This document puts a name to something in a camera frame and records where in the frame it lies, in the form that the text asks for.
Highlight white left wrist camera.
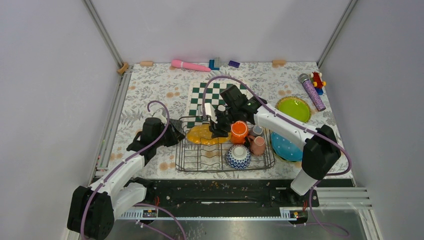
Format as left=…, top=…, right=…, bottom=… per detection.
left=152, top=109, right=168, bottom=125

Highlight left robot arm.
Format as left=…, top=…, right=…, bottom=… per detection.
left=67, top=117, right=185, bottom=240

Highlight purple glitter microphone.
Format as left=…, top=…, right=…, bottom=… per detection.
left=298, top=73, right=326, bottom=112

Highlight orange mug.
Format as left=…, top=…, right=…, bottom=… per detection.
left=230, top=120, right=249, bottom=145

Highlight teal dotted plate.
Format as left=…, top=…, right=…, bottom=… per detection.
left=270, top=132, right=303, bottom=161

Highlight blue grey lego bricks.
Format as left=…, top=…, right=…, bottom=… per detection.
left=208, top=57, right=221, bottom=71

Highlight lime green dotted plate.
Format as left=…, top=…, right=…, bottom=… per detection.
left=274, top=154, right=301, bottom=163

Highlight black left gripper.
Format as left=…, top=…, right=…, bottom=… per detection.
left=154, top=120, right=185, bottom=148

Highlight plain lime green plate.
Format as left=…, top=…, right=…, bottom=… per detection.
left=276, top=96, right=312, bottom=123

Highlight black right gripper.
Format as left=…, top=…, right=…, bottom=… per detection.
left=209, top=105, right=240, bottom=140

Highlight wooden corner block left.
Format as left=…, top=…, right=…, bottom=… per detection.
left=116, top=62, right=129, bottom=75

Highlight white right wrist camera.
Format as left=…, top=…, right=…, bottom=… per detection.
left=197, top=102, right=218, bottom=123

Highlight wooden block back left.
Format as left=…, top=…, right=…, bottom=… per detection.
left=139, top=61, right=154, bottom=67

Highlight pink mug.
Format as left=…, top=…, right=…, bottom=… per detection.
left=245, top=135, right=266, bottom=156

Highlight green white chessboard mat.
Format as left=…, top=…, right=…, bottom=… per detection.
left=182, top=79, right=252, bottom=130

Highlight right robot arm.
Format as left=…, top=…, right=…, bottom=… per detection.
left=202, top=85, right=341, bottom=206

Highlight grey lego baseplate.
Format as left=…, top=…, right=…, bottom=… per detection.
left=169, top=118, right=184, bottom=133

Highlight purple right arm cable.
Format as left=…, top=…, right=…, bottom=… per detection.
left=201, top=75, right=353, bottom=239

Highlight blue grey mug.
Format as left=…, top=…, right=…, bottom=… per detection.
left=248, top=125, right=265, bottom=138

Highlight pink cylindrical toy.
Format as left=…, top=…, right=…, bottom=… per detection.
left=171, top=59, right=211, bottom=72

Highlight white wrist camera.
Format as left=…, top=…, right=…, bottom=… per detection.
left=197, top=102, right=218, bottom=123
left=152, top=109, right=168, bottom=125

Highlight wooden block back right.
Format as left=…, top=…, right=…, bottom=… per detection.
left=272, top=59, right=287, bottom=68

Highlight metal wire dish rack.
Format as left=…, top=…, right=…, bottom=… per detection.
left=175, top=129, right=276, bottom=173

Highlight orange dotted plate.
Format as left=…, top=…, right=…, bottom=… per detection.
left=186, top=124, right=232, bottom=146

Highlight purple lego brick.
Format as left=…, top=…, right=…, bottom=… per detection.
left=228, top=60, right=241, bottom=69

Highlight blue white patterned bowl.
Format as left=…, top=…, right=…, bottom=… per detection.
left=224, top=144, right=252, bottom=170

